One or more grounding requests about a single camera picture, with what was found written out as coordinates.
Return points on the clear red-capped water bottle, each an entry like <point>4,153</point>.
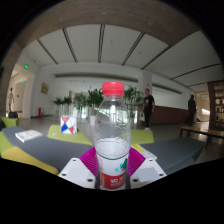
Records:
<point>112,143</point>

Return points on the brown reception counter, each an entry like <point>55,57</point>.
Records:
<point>170,115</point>

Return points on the red blue white patterned cube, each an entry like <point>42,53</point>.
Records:
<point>68,125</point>

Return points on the wooden shelf unit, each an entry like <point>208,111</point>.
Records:
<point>218,106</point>

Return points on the person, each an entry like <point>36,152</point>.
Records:
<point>148,105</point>
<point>192,106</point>
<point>11,98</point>

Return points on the row of green potted plants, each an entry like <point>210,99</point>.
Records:
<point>80,100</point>

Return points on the black bag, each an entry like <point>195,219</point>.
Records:
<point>13,115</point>

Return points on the long wooden bench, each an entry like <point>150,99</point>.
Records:
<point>203,132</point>

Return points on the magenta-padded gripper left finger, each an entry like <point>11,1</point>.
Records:
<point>87,163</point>

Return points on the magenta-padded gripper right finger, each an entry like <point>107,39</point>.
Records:
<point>136,161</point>

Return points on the red fire extinguisher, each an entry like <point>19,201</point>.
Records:
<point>40,112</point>

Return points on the framed wall picture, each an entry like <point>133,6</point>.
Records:
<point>44,88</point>

